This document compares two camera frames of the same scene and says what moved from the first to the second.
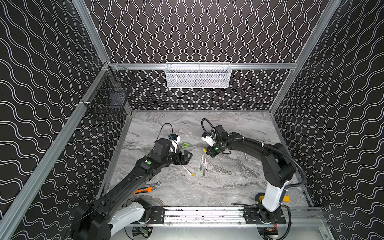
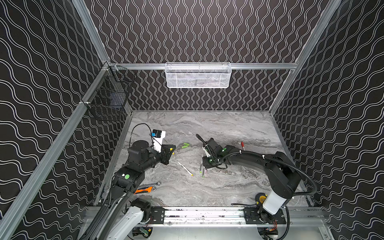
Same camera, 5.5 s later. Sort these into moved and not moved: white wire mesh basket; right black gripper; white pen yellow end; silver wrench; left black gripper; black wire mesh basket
Moved: right black gripper; left black gripper
Not moved: white wire mesh basket; silver wrench; black wire mesh basket; white pen yellow end
